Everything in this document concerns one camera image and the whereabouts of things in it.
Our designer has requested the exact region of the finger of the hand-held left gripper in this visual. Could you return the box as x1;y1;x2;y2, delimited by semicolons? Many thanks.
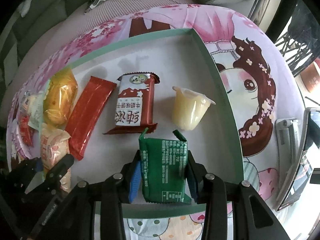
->
10;157;44;180
46;154;75;188

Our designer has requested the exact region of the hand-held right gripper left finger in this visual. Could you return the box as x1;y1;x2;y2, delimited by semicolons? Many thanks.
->
54;150;144;240

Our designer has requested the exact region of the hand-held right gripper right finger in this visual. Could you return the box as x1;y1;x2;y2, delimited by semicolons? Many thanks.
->
186;150;292;240

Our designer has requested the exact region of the peach snack packet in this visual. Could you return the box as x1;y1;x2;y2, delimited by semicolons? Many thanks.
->
39;123;72;193

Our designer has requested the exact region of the dark green snack packet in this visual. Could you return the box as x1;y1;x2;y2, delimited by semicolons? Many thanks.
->
139;127;192;203

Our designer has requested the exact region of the long red wafer packet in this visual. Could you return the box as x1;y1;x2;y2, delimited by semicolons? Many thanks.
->
65;76;117;161

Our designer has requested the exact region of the yellow cake packet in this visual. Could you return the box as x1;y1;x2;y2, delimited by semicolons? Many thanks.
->
43;69;78;128

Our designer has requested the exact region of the brown white biscuit packet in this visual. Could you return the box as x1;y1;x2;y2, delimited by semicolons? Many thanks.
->
103;72;160;136

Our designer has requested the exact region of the translucent jelly cup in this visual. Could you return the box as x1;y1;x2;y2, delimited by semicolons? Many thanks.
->
172;86;216;131

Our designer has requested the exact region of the teal shallow box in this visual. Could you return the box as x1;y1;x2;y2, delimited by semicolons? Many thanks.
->
25;28;245;220

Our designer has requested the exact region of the silver metal stand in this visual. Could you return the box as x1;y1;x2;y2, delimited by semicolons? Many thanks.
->
275;118;299;145

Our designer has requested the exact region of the grey-green sofa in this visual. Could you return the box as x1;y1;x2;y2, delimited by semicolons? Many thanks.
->
0;0;278;88

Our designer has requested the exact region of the brown plant pot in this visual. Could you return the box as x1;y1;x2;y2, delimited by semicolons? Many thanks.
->
301;60;320;93

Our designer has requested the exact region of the black iron railing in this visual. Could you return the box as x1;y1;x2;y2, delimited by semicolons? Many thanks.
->
275;22;319;78

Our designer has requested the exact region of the black door frame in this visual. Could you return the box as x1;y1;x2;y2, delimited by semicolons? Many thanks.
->
265;0;299;39

